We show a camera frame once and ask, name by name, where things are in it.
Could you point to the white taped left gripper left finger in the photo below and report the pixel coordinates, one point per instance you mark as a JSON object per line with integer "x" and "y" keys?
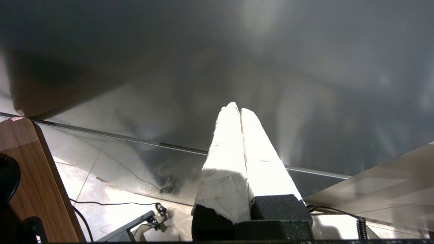
{"x": 223, "y": 159}

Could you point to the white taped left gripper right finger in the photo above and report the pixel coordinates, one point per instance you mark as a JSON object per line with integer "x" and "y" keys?
{"x": 264, "y": 166}

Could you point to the stainless steel refrigerator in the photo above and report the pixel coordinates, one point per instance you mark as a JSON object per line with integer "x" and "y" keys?
{"x": 217, "y": 51}

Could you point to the beige cabinet door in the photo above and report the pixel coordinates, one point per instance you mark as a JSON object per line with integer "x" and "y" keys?
{"x": 383, "y": 184}

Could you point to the brown wooden table board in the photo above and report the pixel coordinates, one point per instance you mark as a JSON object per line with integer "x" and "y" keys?
{"x": 35, "y": 171}

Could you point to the black rounded object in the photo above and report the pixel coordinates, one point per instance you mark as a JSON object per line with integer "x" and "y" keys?
{"x": 7, "y": 178}

